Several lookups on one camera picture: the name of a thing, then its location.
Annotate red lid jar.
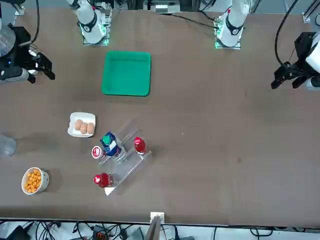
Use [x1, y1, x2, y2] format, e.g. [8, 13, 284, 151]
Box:
[91, 145, 105, 160]

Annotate white mounting bracket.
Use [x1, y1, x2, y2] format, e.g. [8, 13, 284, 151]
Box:
[149, 211, 166, 224]

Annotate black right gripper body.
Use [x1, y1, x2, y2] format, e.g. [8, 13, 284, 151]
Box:
[12, 25, 36, 61]

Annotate white paper snack bowl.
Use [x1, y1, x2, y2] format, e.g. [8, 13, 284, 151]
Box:
[21, 166, 50, 196]

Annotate green plastic tray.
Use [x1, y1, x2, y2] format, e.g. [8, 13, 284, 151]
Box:
[101, 50, 152, 97]

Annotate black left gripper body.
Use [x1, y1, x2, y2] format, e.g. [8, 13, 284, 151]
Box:
[294, 32, 319, 62]

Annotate red cola bottle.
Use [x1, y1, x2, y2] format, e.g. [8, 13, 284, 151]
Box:
[93, 172, 116, 188]
[133, 136, 147, 155]

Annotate orange snack balls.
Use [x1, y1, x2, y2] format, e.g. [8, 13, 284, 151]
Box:
[23, 168, 42, 193]

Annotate black power adapter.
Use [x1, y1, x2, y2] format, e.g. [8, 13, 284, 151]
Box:
[0, 224, 32, 240]

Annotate clear bottle blue lid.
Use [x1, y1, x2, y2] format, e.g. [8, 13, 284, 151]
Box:
[0, 134, 17, 158]

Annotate aluminium corner bracket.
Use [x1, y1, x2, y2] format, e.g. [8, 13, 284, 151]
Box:
[301, 4, 320, 25]

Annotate grey power adapter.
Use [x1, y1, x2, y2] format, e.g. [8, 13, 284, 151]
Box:
[131, 227, 145, 240]

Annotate blue white milk carton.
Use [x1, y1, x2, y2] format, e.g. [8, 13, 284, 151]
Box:
[99, 131, 123, 158]

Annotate aluminium profile post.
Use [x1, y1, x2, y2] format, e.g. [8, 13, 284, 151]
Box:
[144, 216, 162, 240]

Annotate clear acrylic step shelf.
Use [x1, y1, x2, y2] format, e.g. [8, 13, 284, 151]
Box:
[97, 118, 153, 197]

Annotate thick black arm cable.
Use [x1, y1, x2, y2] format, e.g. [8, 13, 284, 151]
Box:
[24, 0, 41, 47]
[274, 0, 301, 68]

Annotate black device orange part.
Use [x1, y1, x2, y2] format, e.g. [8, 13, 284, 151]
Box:
[92, 224, 111, 240]

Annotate white egg box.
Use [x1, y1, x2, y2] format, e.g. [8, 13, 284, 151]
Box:
[67, 111, 97, 138]

